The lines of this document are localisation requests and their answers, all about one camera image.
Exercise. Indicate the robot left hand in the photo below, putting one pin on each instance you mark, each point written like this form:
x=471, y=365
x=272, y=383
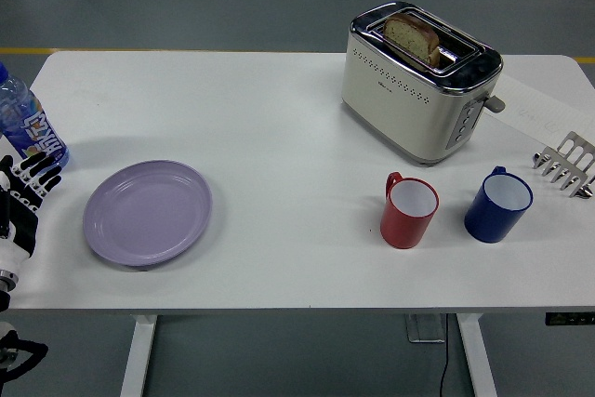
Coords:
x=23, y=225

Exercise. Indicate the purple plate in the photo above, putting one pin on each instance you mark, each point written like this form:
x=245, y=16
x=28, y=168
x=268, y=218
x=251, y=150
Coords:
x=146, y=213

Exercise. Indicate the blue labelled drink bottle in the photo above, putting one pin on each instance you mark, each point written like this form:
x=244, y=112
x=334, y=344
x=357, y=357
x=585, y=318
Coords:
x=32, y=129

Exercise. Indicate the white table leg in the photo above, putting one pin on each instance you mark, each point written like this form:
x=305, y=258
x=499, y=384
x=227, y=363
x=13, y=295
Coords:
x=139, y=355
x=474, y=355

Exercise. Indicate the red mug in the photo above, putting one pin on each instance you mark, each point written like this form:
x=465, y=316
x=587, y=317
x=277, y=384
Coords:
x=402, y=229

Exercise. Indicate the cream and chrome toaster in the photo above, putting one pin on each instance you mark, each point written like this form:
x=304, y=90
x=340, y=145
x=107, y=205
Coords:
x=409, y=113

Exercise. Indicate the grey box under table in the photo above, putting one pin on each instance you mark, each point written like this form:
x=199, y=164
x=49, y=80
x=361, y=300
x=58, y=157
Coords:
x=425, y=328

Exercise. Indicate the bread slice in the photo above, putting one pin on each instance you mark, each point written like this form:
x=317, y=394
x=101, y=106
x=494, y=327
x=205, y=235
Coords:
x=411, y=36

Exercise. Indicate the blue mug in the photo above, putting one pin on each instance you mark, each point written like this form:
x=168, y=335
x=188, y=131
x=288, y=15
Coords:
x=488, y=222

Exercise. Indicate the white paper sheet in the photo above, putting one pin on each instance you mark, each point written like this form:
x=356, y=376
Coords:
x=544, y=106

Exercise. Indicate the metal toast rack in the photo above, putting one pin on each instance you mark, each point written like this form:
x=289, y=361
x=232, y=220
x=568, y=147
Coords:
x=564, y=164

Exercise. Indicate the black table control panel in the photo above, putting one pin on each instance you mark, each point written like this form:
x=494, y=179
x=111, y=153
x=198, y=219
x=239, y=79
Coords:
x=569, y=318

